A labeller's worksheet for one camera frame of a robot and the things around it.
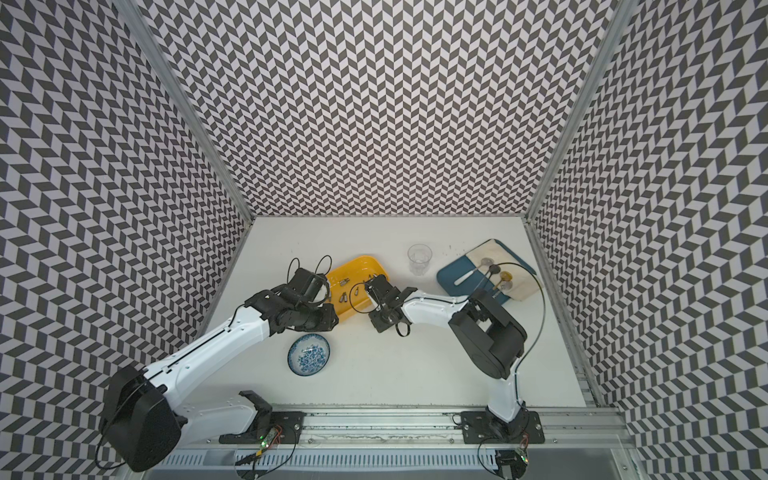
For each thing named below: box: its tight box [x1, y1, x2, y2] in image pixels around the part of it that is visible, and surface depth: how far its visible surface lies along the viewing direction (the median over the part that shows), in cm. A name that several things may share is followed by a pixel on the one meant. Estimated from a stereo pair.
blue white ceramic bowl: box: [287, 333, 331, 377], surface depth 84 cm
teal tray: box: [436, 238, 537, 304], surface depth 101 cm
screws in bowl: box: [297, 344, 326, 372], surface depth 84 cm
